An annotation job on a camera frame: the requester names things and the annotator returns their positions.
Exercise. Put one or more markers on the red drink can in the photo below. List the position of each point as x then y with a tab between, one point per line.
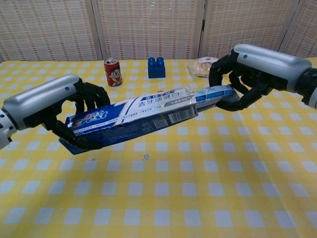
113	73

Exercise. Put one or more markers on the woven folding screen panel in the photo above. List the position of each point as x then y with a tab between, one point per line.
247	22
304	29
148	27
49	29

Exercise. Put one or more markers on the yellow white checkered tablecloth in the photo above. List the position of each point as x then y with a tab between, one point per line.
173	186

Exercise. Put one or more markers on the bagged bread pastry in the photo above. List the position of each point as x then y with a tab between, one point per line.
200	68

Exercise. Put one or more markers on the blue building block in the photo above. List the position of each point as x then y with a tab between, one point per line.
156	69

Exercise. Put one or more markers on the white blue toothpaste tube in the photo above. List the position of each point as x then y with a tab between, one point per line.
213	95

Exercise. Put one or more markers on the blue white toothpaste box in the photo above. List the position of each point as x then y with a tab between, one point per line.
128	116

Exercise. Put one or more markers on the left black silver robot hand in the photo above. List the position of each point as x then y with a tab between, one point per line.
37	99

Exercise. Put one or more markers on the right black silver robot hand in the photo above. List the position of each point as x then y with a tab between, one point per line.
272	64

